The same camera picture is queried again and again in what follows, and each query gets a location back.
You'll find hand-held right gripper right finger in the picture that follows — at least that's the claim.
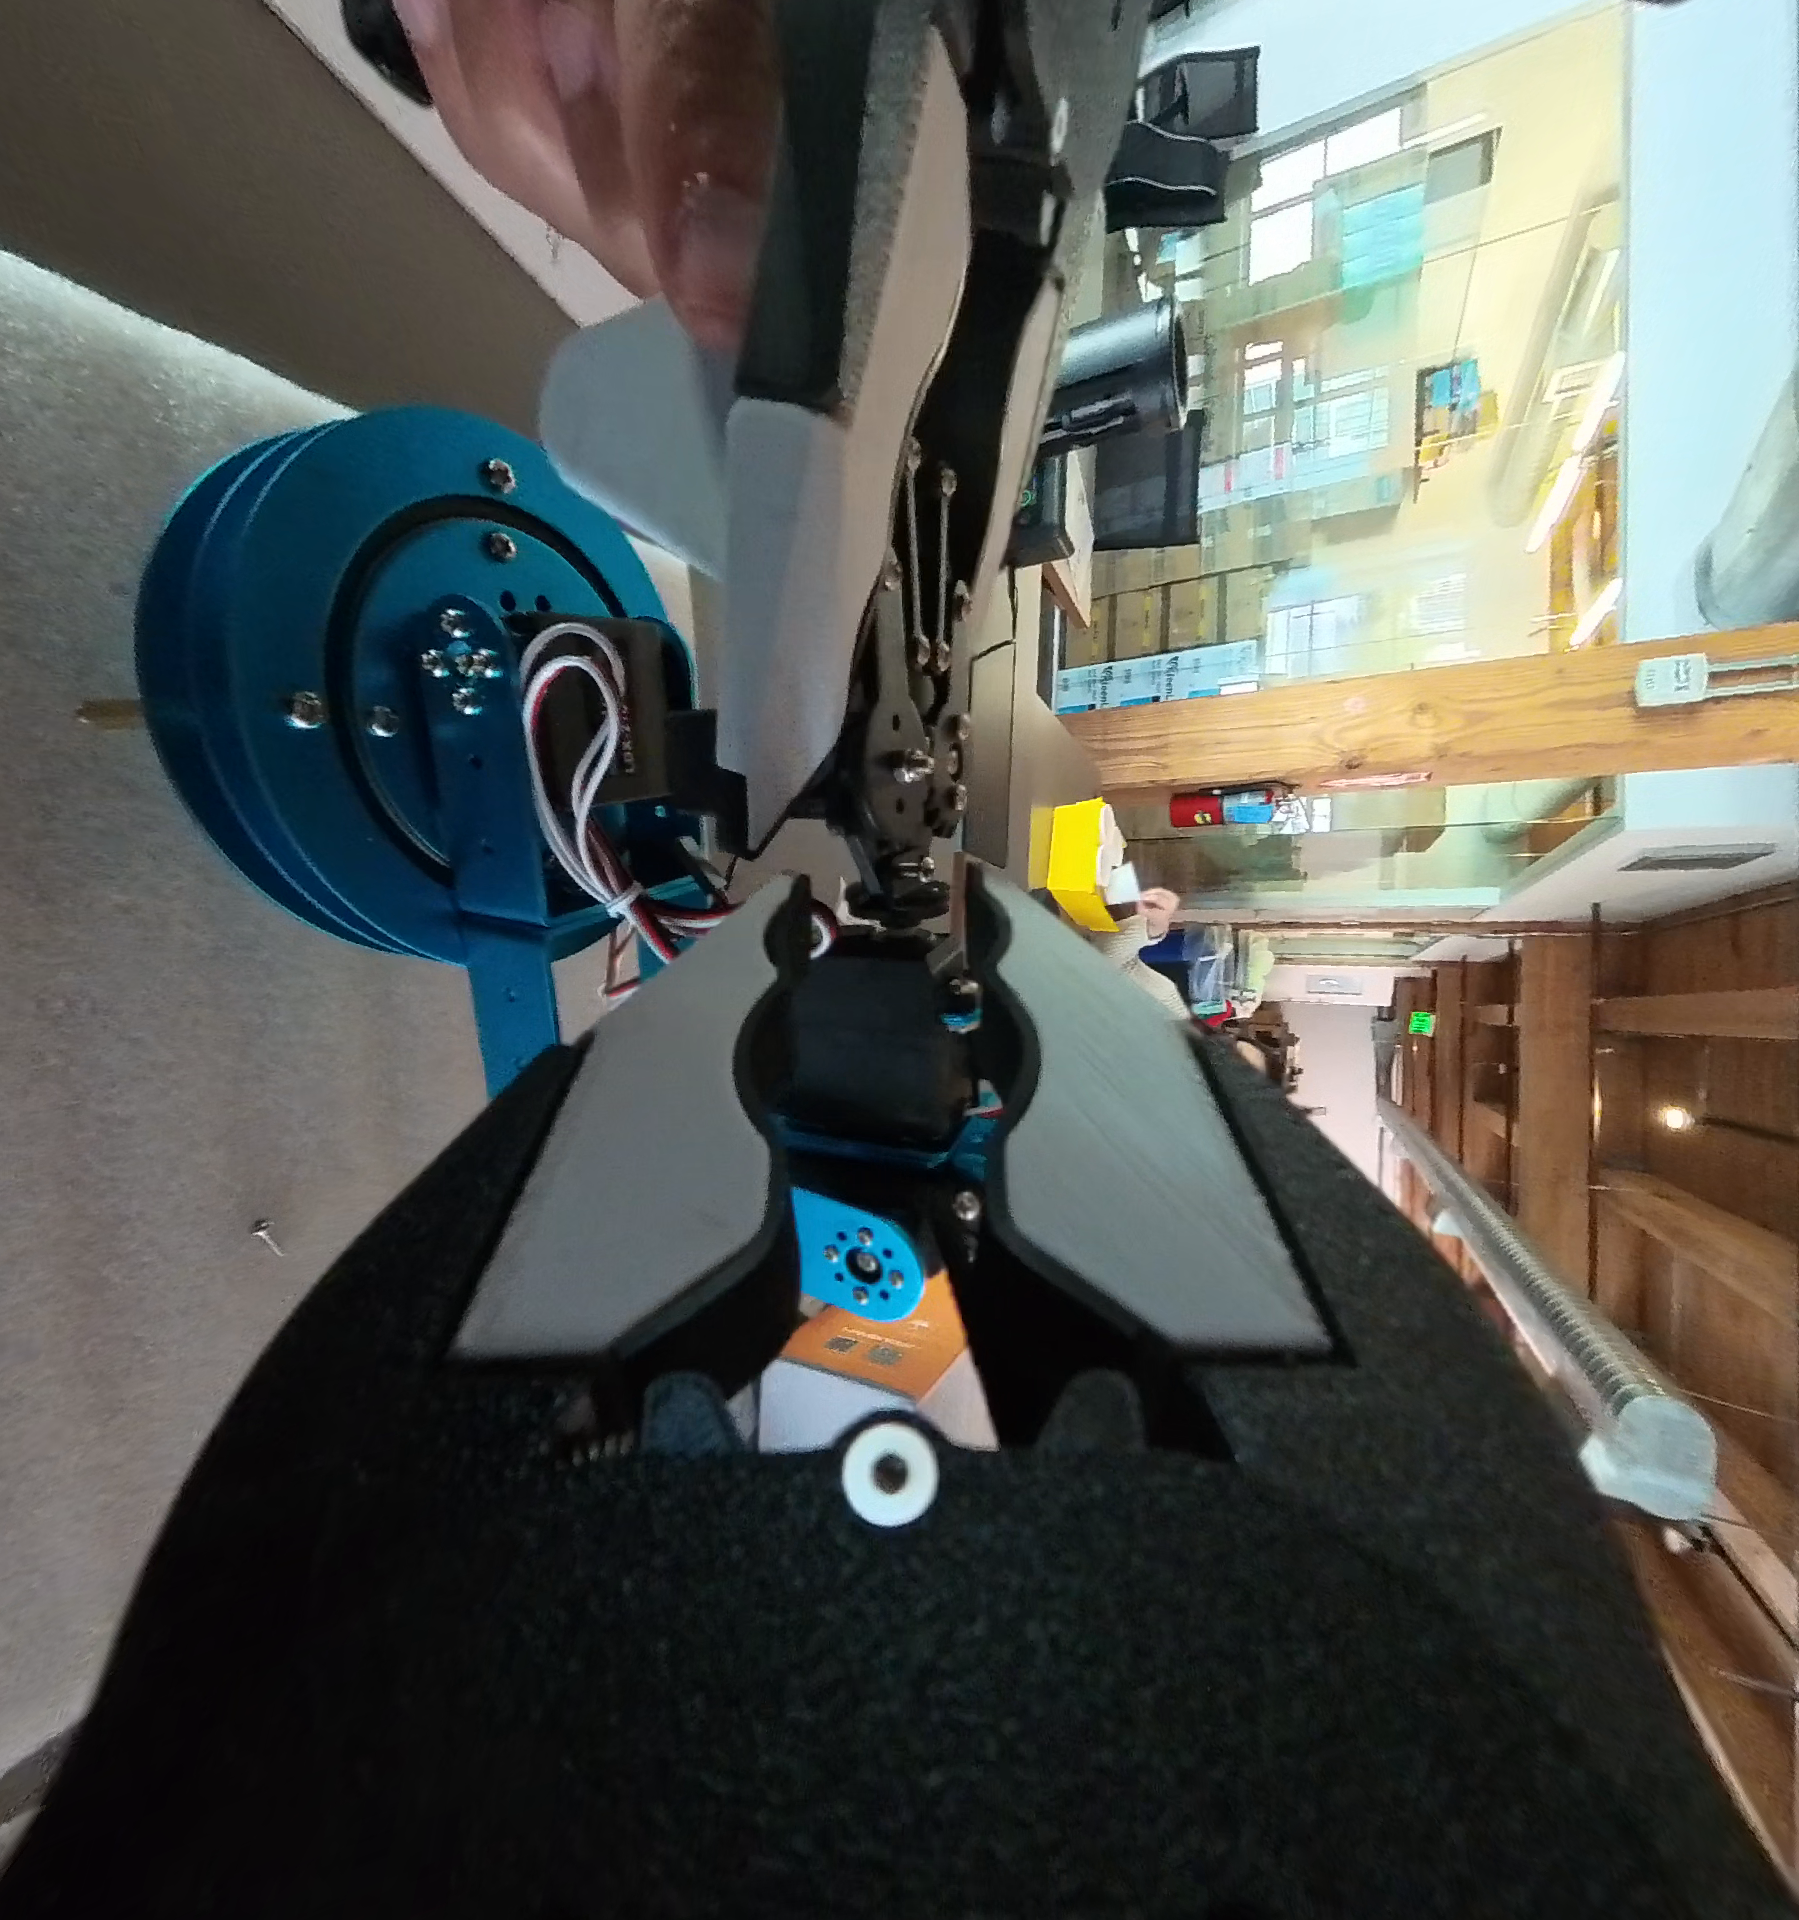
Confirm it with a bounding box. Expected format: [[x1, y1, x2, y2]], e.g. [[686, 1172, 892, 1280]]
[[957, 863, 1344, 1384]]

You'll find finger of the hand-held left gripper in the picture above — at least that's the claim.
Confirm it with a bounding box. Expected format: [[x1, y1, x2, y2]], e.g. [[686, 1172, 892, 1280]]
[[536, 294, 915, 841], [895, 0, 1079, 651]]

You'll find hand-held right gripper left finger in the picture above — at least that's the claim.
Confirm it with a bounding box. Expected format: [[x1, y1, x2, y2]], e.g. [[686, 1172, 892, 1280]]
[[445, 878, 828, 1384]]

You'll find red white black servo cable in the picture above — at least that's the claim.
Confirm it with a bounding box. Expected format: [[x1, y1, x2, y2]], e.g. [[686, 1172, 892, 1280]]
[[511, 615, 740, 967]]

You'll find blue toy robot arm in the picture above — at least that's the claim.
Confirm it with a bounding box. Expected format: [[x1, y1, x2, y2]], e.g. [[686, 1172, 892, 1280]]
[[75, 404, 1020, 1326]]

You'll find person's left hand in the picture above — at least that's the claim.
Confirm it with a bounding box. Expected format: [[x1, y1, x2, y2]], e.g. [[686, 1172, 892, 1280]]
[[390, 0, 801, 367]]

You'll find black cylindrical flask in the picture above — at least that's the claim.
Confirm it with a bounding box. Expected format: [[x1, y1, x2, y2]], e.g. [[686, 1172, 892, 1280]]
[[1049, 300, 1199, 454]]

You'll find orange cardboard sleeve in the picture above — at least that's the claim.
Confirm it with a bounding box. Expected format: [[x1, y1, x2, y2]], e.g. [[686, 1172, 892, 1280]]
[[771, 1274, 979, 1402]]

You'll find yellow box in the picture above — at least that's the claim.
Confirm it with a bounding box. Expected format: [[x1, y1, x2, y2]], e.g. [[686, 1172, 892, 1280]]
[[1020, 793, 1141, 934]]

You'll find hanging linear lamp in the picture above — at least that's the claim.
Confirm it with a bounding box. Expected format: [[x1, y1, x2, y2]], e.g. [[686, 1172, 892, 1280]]
[[1369, 1093, 1722, 1526]]

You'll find white foam sheet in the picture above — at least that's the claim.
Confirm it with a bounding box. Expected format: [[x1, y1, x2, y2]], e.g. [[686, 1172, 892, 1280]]
[[0, 222, 727, 1807]]

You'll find wooden column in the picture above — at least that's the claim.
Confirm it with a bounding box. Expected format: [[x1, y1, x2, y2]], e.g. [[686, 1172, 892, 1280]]
[[1051, 615, 1799, 800]]

